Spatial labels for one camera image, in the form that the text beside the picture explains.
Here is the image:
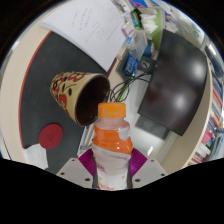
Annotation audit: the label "black red-edged desk mat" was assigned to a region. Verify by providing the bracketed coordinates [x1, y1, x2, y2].
[19, 30, 119, 174]

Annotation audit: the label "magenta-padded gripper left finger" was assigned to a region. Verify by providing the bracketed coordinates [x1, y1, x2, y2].
[55, 148, 98, 190]

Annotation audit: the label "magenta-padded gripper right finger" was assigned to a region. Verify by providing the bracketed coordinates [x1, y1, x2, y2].
[130, 148, 168, 190]

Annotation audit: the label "black tangled cables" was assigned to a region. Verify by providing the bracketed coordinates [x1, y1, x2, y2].
[109, 71, 153, 104]

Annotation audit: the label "orange-capped drink bottle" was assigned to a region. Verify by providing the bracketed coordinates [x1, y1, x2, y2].
[91, 102, 134, 192]

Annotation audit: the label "crumpled white tissues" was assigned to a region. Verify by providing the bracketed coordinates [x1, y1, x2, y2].
[138, 6, 161, 34]

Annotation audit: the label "small blue device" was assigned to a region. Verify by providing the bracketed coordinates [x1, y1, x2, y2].
[123, 54, 139, 77]

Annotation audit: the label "white paper napkin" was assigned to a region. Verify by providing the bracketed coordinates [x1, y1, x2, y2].
[22, 143, 49, 170]

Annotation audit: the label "black computer monitor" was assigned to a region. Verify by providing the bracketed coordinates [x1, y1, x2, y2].
[137, 29, 209, 137]

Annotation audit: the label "clear plastic box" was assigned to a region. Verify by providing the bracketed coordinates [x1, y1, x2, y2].
[126, 28, 149, 61]

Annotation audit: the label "red-patterned beige cup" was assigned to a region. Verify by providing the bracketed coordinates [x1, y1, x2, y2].
[49, 71, 111, 128]

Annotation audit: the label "flat round red coaster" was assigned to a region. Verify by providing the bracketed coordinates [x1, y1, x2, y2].
[38, 123, 64, 150]

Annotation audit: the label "white paper notebook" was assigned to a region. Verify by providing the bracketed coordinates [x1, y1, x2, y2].
[39, 0, 127, 73]

